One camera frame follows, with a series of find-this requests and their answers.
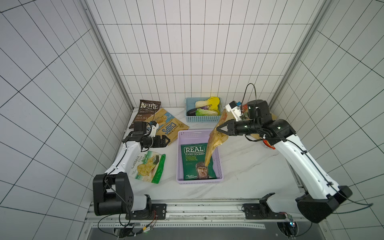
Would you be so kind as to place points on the toy eggplant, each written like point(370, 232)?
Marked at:
point(192, 112)

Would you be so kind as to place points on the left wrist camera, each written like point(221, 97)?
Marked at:
point(147, 129)

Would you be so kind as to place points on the red balsamico tomato chips bag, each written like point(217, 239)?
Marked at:
point(217, 138)

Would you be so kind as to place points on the red snack packet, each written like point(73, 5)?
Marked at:
point(268, 145)

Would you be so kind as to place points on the white toy cabbage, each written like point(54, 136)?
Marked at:
point(201, 104)

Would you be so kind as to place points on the brown Kettle chips bag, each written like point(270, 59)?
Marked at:
point(147, 108)

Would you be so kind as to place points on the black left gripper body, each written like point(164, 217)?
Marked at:
point(152, 142)

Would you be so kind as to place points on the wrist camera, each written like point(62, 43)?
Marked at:
point(235, 110)
point(147, 129)

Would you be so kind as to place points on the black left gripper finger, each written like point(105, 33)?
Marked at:
point(164, 142)
point(164, 137)

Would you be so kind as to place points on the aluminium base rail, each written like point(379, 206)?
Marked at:
point(205, 220)

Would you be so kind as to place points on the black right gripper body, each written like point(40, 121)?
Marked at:
point(231, 127)

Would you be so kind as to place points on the green Real chips bag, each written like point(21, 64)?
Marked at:
point(193, 159)

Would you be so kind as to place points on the light blue perforated basket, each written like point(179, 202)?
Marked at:
point(190, 104)

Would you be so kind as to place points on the green toy napa cabbage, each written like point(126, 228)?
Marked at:
point(205, 112)

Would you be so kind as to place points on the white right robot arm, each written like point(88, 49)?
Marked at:
point(322, 195)

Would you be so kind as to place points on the purple perforated basket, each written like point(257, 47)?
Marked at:
point(196, 137)

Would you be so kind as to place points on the yellow toy cabbage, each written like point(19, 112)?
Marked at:
point(213, 104)

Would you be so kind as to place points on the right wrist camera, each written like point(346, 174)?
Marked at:
point(235, 110)

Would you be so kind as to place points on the blue kettle cooked chips bag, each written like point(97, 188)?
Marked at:
point(168, 125)

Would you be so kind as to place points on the green Chuba cassava chips bag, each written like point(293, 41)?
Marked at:
point(148, 167)

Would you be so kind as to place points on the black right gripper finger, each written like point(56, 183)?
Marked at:
point(230, 125)
point(228, 132)

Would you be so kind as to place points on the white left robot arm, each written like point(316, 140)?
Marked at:
point(112, 190)

